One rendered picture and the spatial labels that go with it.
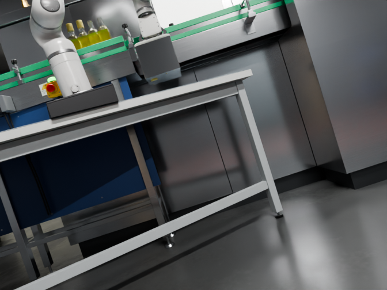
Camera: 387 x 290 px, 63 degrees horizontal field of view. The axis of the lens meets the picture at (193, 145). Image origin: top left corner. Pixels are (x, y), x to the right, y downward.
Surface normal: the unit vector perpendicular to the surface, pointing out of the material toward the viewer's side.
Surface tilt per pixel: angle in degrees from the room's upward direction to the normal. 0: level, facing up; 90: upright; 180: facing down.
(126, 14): 90
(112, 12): 90
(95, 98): 90
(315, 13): 90
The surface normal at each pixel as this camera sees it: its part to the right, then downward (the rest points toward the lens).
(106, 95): 0.39, -0.09
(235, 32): 0.01, 0.04
